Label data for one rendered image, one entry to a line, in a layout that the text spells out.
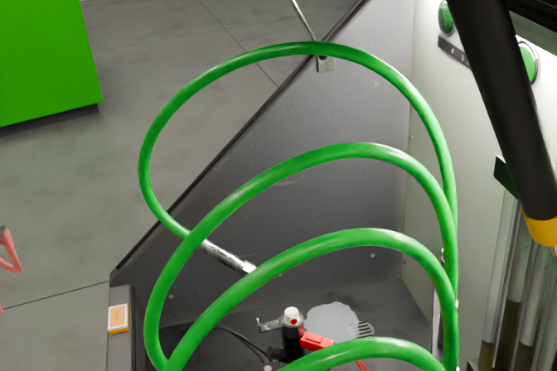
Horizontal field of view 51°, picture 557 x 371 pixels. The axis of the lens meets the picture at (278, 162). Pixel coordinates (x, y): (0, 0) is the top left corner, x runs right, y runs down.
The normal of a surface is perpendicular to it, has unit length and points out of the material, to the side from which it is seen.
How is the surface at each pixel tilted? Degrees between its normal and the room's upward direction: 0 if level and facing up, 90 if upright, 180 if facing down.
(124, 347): 0
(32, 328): 0
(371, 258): 90
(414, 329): 0
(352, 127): 90
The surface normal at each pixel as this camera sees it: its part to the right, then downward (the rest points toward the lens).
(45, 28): 0.45, 0.43
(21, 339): -0.07, -0.86
